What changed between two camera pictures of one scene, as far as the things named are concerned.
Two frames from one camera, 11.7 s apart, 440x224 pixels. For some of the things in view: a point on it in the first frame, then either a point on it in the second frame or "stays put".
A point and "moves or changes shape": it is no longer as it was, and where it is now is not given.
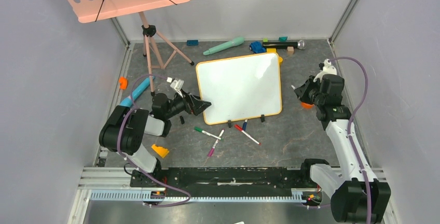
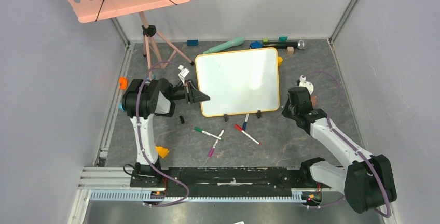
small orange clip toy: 123,81 stays put
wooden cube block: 290,50 stays put
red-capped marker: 240,129 stays put
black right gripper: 307,89 → 299,99
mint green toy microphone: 236,41 stays put
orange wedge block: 162,151 stays put
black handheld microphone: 301,44 stays put
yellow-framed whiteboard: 241,87 moves or changes shape
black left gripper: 198,106 → 192,95
